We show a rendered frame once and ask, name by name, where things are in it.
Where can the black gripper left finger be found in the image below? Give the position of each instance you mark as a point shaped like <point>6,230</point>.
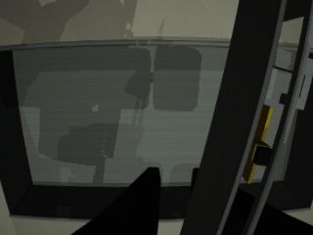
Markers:
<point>134,212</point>

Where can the dark grey roasting tin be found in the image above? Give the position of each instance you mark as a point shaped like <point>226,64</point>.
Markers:
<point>80,121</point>

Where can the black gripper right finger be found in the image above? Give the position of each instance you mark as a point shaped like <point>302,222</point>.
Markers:
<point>271,222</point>

